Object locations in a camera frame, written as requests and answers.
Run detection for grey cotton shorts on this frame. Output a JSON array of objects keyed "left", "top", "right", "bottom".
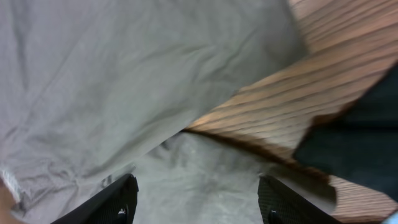
[{"left": 0, "top": 0, "right": 338, "bottom": 224}]

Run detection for black garment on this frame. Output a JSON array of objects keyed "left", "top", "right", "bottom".
[{"left": 294, "top": 65, "right": 397, "bottom": 200}]

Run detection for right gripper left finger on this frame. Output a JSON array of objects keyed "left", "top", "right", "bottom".
[{"left": 52, "top": 174, "right": 139, "bottom": 224}]

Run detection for light blue garment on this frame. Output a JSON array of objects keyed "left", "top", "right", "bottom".
[{"left": 381, "top": 212, "right": 398, "bottom": 224}]

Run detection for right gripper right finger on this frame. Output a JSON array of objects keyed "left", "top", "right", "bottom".
[{"left": 257, "top": 175, "right": 340, "bottom": 224}]

